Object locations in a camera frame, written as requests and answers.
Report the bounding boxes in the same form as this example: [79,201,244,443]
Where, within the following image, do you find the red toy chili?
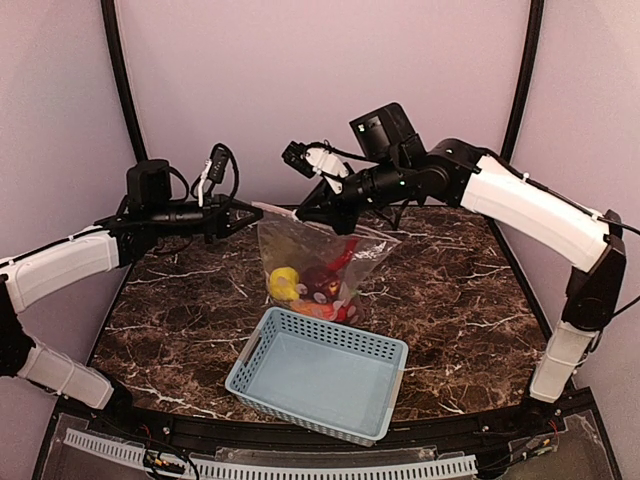
[327,238,359,272]

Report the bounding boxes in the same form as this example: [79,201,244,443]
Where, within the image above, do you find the clear zip top bag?
[253,202,400,325]

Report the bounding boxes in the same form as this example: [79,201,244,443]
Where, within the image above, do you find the dark red toy pepper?
[299,266,335,303]

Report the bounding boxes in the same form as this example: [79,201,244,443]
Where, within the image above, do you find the yellow toy pepper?
[268,267,299,302]

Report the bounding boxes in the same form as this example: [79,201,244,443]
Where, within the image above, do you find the orange red toy pepper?
[291,300,357,323]

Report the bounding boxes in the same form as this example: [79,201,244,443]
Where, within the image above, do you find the light blue plastic basket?
[225,307,409,447]

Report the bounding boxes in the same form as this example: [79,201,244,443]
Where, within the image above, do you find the bright red toy pepper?
[321,276,342,300]

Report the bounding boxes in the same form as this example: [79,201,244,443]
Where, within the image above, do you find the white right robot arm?
[282,102,627,403]

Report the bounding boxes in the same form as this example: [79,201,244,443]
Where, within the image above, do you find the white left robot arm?
[1,159,263,410]

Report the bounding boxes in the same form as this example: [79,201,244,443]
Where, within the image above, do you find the black front frame rail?
[124,404,531,454]

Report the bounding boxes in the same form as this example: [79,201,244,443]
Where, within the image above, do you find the black enclosure frame post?
[100,0,148,163]

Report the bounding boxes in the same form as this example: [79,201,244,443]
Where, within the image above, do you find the white slotted cable duct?
[64,427,479,480]

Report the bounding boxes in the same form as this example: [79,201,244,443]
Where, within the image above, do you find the black right frame post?
[501,0,545,162]

